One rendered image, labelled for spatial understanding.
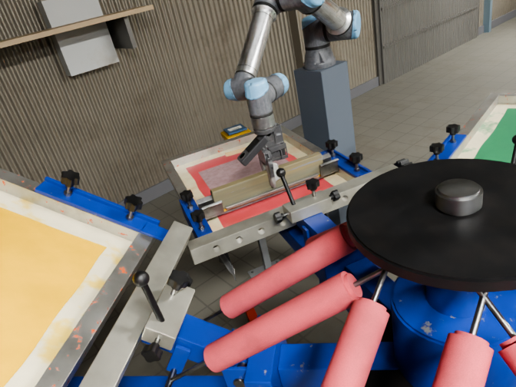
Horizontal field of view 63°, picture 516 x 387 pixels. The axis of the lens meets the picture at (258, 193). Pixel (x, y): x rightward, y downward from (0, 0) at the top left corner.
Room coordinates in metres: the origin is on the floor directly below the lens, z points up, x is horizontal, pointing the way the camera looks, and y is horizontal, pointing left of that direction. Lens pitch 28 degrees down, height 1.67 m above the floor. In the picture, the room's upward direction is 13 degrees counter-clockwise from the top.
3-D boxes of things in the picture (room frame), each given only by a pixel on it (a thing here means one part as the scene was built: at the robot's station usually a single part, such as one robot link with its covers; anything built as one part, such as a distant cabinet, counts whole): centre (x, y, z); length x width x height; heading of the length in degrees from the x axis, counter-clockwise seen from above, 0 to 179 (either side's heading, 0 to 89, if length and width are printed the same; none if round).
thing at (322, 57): (2.02, -0.42, 1.25); 0.15 x 0.15 x 0.10
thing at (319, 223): (0.97, -0.14, 1.02); 0.17 x 0.06 x 0.05; 15
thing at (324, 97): (2.02, -0.42, 0.60); 0.18 x 0.18 x 1.20; 33
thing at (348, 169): (1.35, -0.32, 0.98); 0.30 x 0.05 x 0.07; 15
